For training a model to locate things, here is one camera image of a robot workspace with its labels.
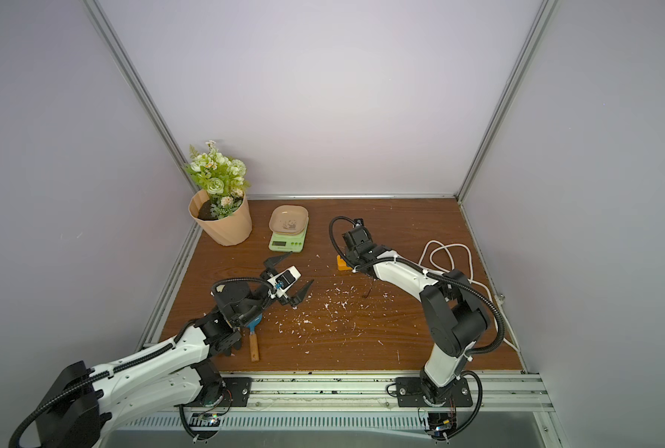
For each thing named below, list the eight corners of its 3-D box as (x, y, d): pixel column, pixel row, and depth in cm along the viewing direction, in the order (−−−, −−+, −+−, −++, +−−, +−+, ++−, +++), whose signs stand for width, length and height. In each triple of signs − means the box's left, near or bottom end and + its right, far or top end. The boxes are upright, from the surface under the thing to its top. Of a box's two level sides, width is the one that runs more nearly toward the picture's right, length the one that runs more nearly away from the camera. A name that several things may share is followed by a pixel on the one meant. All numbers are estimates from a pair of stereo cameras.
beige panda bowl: (270, 238, 108) (267, 229, 104) (275, 214, 117) (272, 204, 112) (306, 238, 108) (305, 229, 104) (309, 214, 117) (307, 204, 112)
